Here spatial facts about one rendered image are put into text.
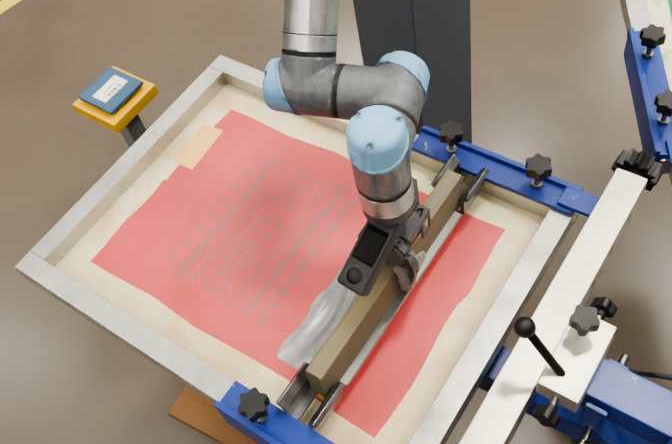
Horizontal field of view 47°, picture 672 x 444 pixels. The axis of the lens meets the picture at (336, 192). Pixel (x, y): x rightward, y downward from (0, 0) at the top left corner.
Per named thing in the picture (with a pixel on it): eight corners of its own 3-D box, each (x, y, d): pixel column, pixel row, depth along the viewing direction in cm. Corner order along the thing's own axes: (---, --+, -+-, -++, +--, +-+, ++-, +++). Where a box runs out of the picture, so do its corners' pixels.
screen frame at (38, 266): (24, 277, 139) (14, 266, 136) (224, 67, 164) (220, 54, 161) (397, 526, 105) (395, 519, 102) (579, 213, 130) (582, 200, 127)
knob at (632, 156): (601, 193, 128) (607, 166, 122) (615, 169, 131) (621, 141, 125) (645, 211, 125) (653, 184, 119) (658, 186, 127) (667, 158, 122)
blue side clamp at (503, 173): (412, 167, 142) (409, 143, 137) (426, 149, 144) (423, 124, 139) (566, 233, 129) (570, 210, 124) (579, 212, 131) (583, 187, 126)
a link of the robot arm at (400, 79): (350, 41, 105) (329, 101, 99) (432, 48, 102) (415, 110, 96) (358, 82, 112) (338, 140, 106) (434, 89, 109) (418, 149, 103)
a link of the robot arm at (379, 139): (414, 100, 95) (399, 154, 90) (419, 156, 104) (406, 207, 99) (353, 94, 97) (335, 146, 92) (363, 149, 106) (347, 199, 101)
